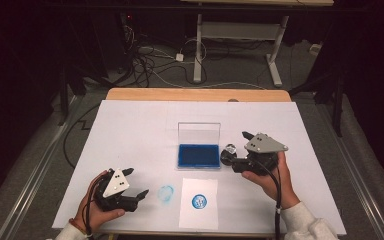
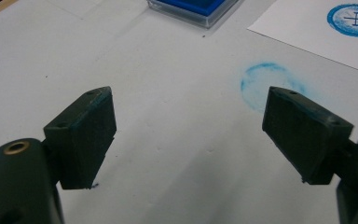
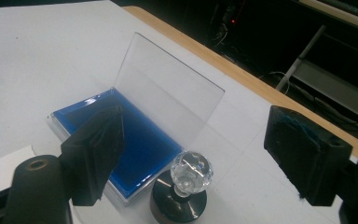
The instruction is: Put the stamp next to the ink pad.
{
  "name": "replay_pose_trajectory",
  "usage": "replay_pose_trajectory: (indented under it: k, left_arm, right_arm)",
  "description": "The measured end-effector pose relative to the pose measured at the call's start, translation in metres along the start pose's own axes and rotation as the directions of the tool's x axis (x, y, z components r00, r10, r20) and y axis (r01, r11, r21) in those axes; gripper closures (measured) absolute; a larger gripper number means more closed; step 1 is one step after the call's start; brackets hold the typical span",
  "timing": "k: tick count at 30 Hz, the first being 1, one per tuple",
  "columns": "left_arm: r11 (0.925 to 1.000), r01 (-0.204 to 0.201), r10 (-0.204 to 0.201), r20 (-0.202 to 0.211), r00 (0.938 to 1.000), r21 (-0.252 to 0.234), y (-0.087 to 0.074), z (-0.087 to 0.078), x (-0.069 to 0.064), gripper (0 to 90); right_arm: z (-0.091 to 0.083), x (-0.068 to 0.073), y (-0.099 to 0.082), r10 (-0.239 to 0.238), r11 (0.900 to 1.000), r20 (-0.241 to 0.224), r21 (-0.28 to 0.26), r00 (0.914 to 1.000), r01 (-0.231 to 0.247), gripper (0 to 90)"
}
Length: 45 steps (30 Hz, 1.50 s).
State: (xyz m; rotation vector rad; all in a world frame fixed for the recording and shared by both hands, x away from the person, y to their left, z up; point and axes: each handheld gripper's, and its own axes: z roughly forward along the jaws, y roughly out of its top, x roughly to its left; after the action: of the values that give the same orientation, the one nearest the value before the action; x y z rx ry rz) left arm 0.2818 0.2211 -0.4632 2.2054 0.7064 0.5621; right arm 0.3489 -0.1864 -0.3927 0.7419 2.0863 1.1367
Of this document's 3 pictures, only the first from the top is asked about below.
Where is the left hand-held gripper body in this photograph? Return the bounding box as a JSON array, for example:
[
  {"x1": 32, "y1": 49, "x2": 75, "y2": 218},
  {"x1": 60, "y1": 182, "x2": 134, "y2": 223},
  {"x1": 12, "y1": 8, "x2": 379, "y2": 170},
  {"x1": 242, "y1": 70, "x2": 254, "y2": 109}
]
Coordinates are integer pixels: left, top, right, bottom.
[{"x1": 94, "y1": 167, "x2": 140, "y2": 213}]

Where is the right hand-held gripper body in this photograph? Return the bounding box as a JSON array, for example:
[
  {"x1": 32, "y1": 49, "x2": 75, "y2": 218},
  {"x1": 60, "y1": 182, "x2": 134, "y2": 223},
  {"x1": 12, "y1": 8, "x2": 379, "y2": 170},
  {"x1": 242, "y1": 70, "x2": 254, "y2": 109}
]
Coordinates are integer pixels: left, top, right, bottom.
[{"x1": 231, "y1": 132, "x2": 289, "y2": 177}]

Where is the black stamp with clear knob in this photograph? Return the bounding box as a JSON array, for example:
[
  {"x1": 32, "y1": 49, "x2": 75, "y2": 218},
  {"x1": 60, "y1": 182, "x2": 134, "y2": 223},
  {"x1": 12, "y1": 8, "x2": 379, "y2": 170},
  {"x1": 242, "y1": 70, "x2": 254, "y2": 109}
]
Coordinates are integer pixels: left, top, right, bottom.
[{"x1": 220, "y1": 143, "x2": 239, "y2": 167}]

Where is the black round stamp cap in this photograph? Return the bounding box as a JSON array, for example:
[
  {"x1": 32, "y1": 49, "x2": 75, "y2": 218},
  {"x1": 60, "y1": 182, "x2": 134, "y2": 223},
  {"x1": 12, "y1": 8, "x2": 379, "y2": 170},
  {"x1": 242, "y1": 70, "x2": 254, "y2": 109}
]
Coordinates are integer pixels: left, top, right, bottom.
[{"x1": 220, "y1": 152, "x2": 237, "y2": 167}]

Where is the blue ink pad clear lid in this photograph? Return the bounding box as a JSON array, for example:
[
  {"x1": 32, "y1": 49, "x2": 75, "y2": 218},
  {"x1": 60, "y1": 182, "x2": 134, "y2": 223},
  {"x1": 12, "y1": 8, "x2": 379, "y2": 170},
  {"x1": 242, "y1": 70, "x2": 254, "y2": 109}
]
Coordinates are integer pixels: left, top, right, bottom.
[{"x1": 176, "y1": 121, "x2": 222, "y2": 171}]

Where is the person's left hand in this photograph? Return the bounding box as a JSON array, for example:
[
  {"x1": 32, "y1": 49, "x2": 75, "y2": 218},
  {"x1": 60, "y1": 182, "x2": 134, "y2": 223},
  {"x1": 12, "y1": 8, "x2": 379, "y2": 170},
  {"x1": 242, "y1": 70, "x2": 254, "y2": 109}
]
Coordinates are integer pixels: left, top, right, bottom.
[{"x1": 74, "y1": 169, "x2": 127, "y2": 233}]

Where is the person's right hand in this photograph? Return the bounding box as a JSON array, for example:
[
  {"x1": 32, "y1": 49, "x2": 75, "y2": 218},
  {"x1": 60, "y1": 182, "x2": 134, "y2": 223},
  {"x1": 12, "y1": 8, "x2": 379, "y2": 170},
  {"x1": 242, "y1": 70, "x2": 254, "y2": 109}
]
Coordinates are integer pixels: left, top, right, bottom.
[{"x1": 240, "y1": 151, "x2": 302, "y2": 212}]

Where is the large white board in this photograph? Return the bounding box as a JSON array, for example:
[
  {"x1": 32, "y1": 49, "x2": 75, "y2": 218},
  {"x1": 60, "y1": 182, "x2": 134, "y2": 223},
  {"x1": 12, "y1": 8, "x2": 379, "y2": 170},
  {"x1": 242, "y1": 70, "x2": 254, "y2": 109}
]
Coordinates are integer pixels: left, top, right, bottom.
[{"x1": 51, "y1": 99, "x2": 348, "y2": 237}]

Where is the white paper sheet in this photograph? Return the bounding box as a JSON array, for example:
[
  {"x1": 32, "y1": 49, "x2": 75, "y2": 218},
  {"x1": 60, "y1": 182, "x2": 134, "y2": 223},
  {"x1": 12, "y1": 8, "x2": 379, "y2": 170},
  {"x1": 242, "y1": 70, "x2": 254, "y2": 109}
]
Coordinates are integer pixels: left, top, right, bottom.
[{"x1": 178, "y1": 177, "x2": 220, "y2": 231}]

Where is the wooden table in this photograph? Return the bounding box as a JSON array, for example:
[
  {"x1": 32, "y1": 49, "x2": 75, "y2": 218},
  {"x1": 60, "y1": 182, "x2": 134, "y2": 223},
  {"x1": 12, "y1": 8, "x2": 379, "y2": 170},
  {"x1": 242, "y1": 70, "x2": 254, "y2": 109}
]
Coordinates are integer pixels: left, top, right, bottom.
[{"x1": 98, "y1": 87, "x2": 339, "y2": 240}]

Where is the black stand leg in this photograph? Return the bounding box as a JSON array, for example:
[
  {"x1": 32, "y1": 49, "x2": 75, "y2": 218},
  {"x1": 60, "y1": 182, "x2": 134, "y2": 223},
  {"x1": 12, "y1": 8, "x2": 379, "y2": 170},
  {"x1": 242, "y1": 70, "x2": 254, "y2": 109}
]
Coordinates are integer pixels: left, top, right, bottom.
[{"x1": 332, "y1": 74, "x2": 345, "y2": 138}]

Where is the white-framed desk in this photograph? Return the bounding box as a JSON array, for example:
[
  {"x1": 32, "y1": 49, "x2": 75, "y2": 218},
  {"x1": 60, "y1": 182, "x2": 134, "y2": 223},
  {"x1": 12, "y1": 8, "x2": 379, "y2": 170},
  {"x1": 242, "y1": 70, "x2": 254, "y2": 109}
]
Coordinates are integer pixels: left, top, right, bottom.
[{"x1": 179, "y1": 0, "x2": 335, "y2": 88}]

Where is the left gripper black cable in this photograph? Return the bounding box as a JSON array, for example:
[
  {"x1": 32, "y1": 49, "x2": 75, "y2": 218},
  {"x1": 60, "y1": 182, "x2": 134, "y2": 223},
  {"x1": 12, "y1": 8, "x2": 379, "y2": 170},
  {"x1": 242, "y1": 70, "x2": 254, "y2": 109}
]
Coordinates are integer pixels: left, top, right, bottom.
[{"x1": 83, "y1": 173, "x2": 109, "y2": 239}]

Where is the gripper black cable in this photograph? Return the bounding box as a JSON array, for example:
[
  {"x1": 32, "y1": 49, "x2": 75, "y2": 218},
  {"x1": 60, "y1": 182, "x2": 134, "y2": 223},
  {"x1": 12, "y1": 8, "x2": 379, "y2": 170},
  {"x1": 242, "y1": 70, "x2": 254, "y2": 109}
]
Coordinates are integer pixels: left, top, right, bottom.
[
  {"x1": 83, "y1": 173, "x2": 109, "y2": 239},
  {"x1": 258, "y1": 161, "x2": 283, "y2": 240}
]

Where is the red bracelet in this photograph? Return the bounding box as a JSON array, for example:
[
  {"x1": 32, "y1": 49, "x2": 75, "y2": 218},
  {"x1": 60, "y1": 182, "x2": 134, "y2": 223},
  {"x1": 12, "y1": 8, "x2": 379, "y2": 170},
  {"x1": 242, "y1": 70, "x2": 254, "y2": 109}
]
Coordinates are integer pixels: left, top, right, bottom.
[{"x1": 68, "y1": 217, "x2": 89, "y2": 235}]

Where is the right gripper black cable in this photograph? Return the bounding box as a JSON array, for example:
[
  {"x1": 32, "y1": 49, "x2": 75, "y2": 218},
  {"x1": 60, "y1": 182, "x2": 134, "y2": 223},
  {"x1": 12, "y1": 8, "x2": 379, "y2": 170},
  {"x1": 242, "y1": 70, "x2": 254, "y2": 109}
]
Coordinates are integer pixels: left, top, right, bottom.
[{"x1": 258, "y1": 161, "x2": 283, "y2": 240}]

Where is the long white floor cable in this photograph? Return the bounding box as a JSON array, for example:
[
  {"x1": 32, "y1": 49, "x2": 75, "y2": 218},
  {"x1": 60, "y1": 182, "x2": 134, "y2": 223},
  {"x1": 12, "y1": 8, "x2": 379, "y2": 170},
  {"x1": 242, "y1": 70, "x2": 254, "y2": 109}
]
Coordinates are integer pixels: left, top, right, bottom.
[{"x1": 146, "y1": 66, "x2": 268, "y2": 91}]

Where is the black floor cable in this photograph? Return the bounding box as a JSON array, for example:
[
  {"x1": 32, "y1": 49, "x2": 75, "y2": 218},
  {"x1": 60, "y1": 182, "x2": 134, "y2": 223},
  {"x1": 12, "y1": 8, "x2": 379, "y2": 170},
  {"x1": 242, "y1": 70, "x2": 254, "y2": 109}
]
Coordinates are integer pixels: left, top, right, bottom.
[{"x1": 62, "y1": 103, "x2": 102, "y2": 169}]

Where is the metal floor rail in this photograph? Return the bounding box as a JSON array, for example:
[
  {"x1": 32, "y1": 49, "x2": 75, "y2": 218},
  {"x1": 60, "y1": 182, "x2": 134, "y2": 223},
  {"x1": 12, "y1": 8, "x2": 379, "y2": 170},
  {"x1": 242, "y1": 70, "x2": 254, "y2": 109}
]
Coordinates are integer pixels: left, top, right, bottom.
[
  {"x1": 314, "y1": 99, "x2": 384, "y2": 240},
  {"x1": 0, "y1": 94, "x2": 80, "y2": 240}
]

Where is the tangle of black cables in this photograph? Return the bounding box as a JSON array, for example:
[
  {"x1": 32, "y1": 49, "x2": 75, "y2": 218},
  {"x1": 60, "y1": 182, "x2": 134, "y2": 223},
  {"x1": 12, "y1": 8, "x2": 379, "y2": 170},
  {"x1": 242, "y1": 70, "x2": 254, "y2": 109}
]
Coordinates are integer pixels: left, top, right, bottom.
[{"x1": 121, "y1": 13, "x2": 209, "y2": 88}]

